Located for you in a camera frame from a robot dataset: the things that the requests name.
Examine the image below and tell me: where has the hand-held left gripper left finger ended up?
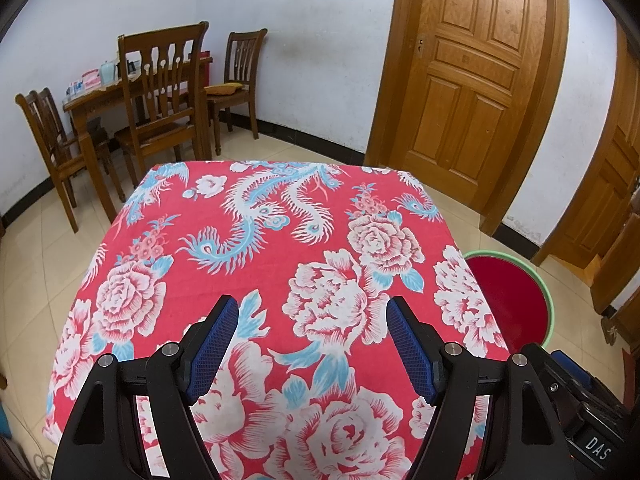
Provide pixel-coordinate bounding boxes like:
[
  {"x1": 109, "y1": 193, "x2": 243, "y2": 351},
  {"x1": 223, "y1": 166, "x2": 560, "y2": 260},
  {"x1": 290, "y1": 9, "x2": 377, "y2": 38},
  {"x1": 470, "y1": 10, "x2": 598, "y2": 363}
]
[{"x1": 50, "y1": 294, "x2": 241, "y2": 480}]

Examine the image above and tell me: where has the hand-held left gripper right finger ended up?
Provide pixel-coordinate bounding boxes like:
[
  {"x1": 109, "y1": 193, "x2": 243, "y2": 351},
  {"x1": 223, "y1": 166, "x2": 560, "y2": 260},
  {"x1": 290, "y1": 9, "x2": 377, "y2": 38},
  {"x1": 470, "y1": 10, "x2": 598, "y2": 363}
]
[{"x1": 386, "y1": 295, "x2": 576, "y2": 480}]

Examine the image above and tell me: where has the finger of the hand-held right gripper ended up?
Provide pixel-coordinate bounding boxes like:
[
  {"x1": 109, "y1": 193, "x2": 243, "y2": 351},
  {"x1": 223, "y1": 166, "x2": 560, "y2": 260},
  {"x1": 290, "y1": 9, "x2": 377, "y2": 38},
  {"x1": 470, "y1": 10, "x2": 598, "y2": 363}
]
[
  {"x1": 522, "y1": 342, "x2": 571, "y2": 403},
  {"x1": 550, "y1": 351, "x2": 626, "y2": 411}
]

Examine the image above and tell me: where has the green and red plastic basin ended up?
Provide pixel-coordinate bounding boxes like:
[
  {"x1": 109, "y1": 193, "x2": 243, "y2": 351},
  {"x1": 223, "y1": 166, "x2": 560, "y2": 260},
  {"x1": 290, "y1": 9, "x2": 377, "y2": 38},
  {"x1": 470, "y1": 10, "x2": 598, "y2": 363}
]
[{"x1": 462, "y1": 250, "x2": 557, "y2": 356}]

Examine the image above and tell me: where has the wooden cabinet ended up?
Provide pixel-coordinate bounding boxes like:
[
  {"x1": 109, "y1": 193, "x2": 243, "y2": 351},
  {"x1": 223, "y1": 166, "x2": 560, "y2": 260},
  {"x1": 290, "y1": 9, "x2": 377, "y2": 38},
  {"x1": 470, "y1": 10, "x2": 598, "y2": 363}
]
[{"x1": 590, "y1": 210, "x2": 640, "y2": 316}]

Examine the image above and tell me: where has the red floral tablecloth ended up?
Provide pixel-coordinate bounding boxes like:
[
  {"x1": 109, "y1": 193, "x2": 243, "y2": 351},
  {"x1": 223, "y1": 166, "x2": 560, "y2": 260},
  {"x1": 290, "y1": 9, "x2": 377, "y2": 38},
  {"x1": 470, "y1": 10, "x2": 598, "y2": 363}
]
[{"x1": 42, "y1": 160, "x2": 511, "y2": 480}]

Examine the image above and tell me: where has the wooden panel door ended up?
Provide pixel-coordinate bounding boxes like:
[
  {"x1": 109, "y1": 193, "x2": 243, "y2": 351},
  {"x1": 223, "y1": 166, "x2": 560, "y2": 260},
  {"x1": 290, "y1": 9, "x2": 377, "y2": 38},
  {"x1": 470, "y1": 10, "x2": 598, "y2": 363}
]
[
  {"x1": 532, "y1": 25, "x2": 640, "y2": 266},
  {"x1": 365, "y1": 0, "x2": 571, "y2": 236}
]

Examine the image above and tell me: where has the wooden dining chair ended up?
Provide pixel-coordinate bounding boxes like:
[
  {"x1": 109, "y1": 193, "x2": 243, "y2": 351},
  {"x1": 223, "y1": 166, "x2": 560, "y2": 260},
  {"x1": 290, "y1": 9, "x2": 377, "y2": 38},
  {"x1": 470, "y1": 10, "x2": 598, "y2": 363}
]
[
  {"x1": 202, "y1": 29, "x2": 268, "y2": 156},
  {"x1": 15, "y1": 91, "x2": 86, "y2": 233},
  {"x1": 35, "y1": 87, "x2": 126, "y2": 203},
  {"x1": 114, "y1": 21, "x2": 213, "y2": 188}
]

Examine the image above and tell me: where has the yellow seat cushion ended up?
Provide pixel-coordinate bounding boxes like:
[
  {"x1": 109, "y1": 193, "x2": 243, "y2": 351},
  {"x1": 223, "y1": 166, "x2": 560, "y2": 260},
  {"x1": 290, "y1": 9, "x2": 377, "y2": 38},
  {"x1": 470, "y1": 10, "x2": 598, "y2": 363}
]
[{"x1": 202, "y1": 82, "x2": 248, "y2": 97}]

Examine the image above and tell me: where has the wooden dining table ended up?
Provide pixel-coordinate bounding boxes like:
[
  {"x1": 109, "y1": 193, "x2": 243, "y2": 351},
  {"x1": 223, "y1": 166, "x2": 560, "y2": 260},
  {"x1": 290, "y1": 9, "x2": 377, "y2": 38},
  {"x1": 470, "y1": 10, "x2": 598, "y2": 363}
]
[{"x1": 62, "y1": 55, "x2": 213, "y2": 226}]

